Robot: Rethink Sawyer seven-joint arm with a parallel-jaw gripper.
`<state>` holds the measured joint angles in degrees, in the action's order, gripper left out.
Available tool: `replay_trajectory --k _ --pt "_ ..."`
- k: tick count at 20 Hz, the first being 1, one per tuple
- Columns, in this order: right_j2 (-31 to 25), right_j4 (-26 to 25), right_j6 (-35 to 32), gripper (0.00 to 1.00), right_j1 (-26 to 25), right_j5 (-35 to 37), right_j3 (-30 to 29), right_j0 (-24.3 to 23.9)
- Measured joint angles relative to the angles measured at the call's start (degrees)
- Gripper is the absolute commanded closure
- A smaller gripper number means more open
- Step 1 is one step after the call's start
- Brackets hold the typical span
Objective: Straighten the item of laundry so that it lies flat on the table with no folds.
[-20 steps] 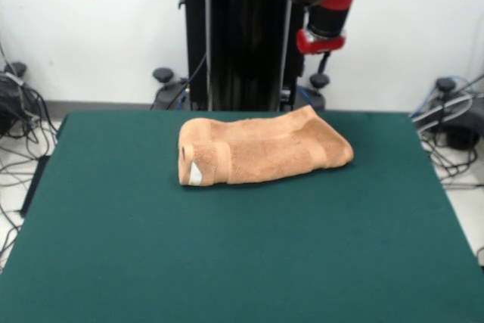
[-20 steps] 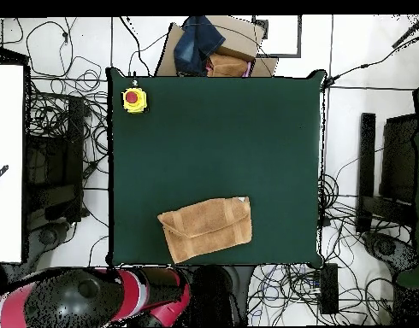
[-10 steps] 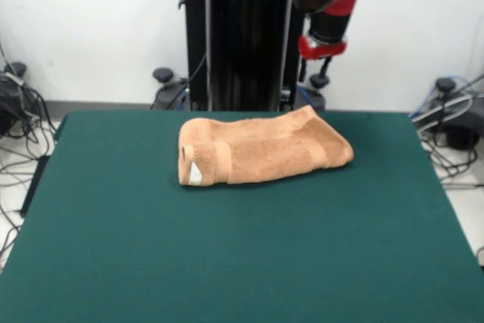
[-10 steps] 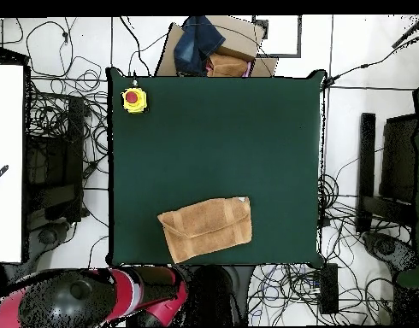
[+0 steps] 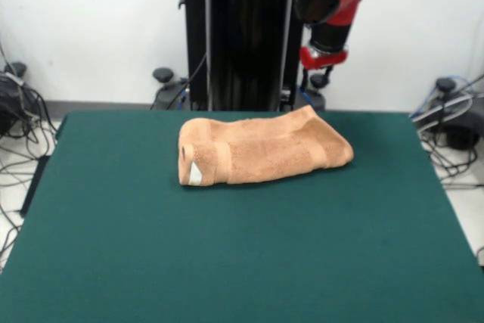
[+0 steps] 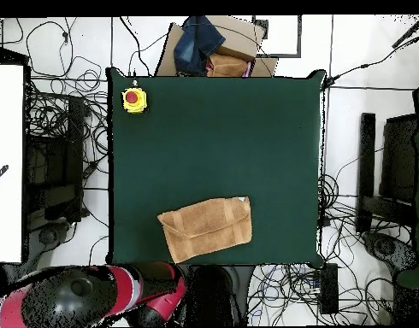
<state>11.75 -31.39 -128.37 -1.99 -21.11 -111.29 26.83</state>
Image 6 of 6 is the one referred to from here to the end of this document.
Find black cable with connector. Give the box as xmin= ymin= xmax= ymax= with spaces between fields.
xmin=323 ymin=33 xmax=419 ymax=86

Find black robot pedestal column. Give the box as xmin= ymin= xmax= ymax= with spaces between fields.
xmin=188 ymin=266 xmax=239 ymax=327

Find black flat bar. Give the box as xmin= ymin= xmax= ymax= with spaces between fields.
xmin=357 ymin=112 xmax=377 ymax=235

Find dark green tablecloth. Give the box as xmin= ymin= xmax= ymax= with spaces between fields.
xmin=105 ymin=67 xmax=327 ymax=269

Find black rod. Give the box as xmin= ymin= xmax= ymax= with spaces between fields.
xmin=392 ymin=15 xmax=419 ymax=49

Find tan terry towel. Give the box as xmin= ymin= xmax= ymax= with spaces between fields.
xmin=156 ymin=196 xmax=254 ymax=265

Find black pedestal foot with knob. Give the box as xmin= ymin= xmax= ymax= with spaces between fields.
xmin=229 ymin=265 xmax=256 ymax=325

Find brown cardboard box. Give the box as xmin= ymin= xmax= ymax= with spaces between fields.
xmin=154 ymin=15 xmax=279 ymax=78

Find white table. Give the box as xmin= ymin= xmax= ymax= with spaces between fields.
xmin=0 ymin=63 xmax=26 ymax=264

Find yellow emergency stop button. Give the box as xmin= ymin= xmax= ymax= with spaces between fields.
xmin=121 ymin=79 xmax=149 ymax=114

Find blue denim jeans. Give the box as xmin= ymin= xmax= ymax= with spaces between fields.
xmin=173 ymin=15 xmax=227 ymax=77

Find black power box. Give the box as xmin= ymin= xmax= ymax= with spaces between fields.
xmin=319 ymin=262 xmax=339 ymax=314

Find black square frame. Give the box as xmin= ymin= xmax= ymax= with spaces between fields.
xmin=251 ymin=15 xmax=303 ymax=58

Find black caster base with cables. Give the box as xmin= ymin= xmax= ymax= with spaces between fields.
xmin=27 ymin=220 xmax=72 ymax=261
xmin=362 ymin=231 xmax=419 ymax=274

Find black stand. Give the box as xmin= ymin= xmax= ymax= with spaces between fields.
xmin=380 ymin=114 xmax=419 ymax=206

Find black equipment rack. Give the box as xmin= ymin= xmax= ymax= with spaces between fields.
xmin=24 ymin=95 xmax=87 ymax=223

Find brown folded cloth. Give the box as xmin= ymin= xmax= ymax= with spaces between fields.
xmin=206 ymin=52 xmax=251 ymax=78

